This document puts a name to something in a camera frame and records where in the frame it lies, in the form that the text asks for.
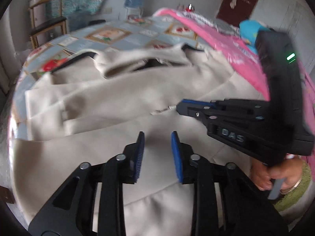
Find beige jacket black trim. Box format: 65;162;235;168
13;45;264;235

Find person right hand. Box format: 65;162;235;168
250;157;304;191

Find green sleeve cuff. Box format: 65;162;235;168
273;161;312;212

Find pink floral blanket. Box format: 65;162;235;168
152;8;314;133

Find patterned blue bed sheet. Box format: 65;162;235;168
10;15;207;139

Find blue striped pillow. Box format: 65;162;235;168
239;20;270;54

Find dark red door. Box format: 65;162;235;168
216;0;258;27

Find wooden chair black seat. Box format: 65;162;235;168
28;0;67;49

